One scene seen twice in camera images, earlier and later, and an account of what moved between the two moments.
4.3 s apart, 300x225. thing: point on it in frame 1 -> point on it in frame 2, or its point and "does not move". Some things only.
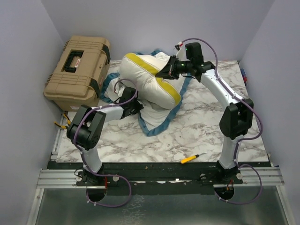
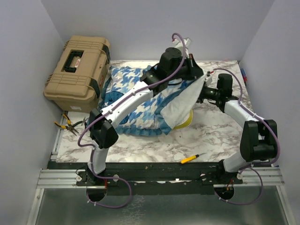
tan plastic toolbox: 77,79 does not move
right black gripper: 169,71 -> 200,99
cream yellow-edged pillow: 141,71 -> 187,123
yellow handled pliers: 64,126 does not move
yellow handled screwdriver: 191,158 does not move
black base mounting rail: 158,178 does not move
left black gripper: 138,107 -> 194,71
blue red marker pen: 244,76 does not move
